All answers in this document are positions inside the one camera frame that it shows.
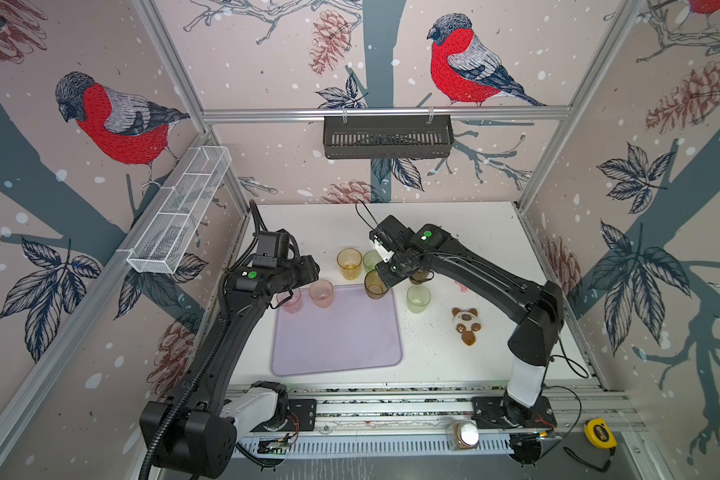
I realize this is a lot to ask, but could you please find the pink glass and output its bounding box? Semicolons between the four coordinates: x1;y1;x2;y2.
309;279;334;309
277;289;303;314

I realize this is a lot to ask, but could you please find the olive amber glass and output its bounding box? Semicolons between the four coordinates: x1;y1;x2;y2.
364;269;388;300

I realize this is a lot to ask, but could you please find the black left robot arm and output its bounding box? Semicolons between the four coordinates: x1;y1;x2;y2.
138;201;319;479

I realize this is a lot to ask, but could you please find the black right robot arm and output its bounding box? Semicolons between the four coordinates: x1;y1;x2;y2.
369;215;564;423

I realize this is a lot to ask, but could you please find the lilac plastic tray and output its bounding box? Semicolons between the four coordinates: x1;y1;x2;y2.
271;285;403;377

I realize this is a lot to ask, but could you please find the brown tall glass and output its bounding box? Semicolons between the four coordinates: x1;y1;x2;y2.
409;270;434;285

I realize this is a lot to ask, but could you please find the pale green short glass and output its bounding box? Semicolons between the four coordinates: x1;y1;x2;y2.
406;285;432;314

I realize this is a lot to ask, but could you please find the small green glass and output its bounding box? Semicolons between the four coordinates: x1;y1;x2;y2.
363;250;383;272

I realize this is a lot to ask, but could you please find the yellow glass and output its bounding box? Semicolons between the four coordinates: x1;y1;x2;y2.
336;248;363;281

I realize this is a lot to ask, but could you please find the brown white bear toy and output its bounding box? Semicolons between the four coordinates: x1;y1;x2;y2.
452;308;482;346

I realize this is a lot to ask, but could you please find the white lidded jar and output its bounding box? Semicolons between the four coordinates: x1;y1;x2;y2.
450;421;480;450

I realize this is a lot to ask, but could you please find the yellow tape measure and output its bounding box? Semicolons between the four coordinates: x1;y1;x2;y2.
584;418;618;450

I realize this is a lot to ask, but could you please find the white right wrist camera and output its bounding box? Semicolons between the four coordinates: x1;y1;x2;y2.
369;231;394;263

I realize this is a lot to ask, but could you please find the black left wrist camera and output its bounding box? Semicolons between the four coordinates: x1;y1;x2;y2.
251;229;291;270

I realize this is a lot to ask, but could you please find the white wire mesh shelf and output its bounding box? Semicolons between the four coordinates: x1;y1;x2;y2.
127;146;231;274

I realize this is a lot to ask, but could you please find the black hanging wire basket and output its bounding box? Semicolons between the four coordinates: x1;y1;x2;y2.
323;115;454;160

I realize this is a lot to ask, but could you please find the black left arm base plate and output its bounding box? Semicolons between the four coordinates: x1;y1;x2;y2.
254;399;317;433

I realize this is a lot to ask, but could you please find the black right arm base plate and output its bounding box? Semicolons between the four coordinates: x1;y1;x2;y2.
471;396;557;430

